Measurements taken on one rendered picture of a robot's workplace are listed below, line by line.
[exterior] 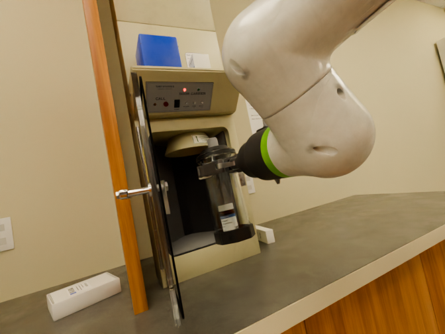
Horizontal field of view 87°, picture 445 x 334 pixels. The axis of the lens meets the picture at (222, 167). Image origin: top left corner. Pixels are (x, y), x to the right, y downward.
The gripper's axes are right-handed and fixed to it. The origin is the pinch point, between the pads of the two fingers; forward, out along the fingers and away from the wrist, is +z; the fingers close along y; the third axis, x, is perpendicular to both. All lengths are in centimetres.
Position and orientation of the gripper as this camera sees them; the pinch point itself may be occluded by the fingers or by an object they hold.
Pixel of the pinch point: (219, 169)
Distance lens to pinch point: 62.3
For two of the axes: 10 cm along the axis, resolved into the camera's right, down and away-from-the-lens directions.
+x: 1.9, 9.8, -0.6
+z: -4.2, 1.4, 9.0
